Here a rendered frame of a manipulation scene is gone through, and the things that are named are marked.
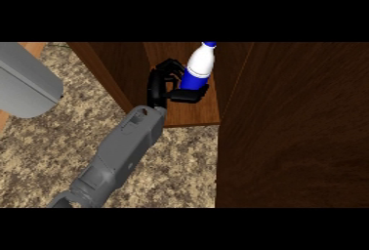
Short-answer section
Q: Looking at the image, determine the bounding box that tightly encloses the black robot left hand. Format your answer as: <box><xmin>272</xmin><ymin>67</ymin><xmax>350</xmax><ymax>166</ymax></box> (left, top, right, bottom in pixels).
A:
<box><xmin>146</xmin><ymin>58</ymin><xmax>211</xmax><ymax>110</ymax></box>

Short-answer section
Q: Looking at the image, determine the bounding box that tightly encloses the white and blue water bottle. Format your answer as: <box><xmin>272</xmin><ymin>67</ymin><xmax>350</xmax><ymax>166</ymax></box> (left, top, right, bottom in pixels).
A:
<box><xmin>179</xmin><ymin>41</ymin><xmax>217</xmax><ymax>91</ymax></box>

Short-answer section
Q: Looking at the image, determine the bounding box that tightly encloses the brown wooden cabinet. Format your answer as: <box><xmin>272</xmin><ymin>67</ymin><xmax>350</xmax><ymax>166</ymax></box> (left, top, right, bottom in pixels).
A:
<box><xmin>66</xmin><ymin>41</ymin><xmax>257</xmax><ymax>128</ymax></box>

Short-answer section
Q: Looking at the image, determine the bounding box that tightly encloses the dark wooden cabinet door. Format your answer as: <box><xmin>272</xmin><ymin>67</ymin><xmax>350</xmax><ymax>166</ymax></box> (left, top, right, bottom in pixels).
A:
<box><xmin>216</xmin><ymin>41</ymin><xmax>369</xmax><ymax>209</ymax></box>

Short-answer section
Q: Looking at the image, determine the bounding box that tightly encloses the grey rounded appliance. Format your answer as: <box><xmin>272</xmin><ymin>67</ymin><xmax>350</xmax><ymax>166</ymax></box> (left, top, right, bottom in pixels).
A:
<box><xmin>0</xmin><ymin>41</ymin><xmax>65</xmax><ymax>119</ymax></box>

